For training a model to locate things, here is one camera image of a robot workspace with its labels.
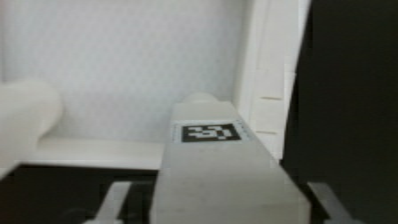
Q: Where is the white desk leg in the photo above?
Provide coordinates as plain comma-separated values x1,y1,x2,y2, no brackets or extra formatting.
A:
149,93,311,224
0,80,64,179

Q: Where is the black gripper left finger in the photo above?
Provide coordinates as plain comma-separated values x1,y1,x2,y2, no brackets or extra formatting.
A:
87,182,132,224

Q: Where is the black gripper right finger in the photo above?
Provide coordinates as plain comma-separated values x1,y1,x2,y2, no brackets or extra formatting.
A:
308,182,366,224

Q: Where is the white desk tabletop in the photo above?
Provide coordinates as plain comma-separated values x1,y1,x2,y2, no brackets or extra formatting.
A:
0,0,313,169

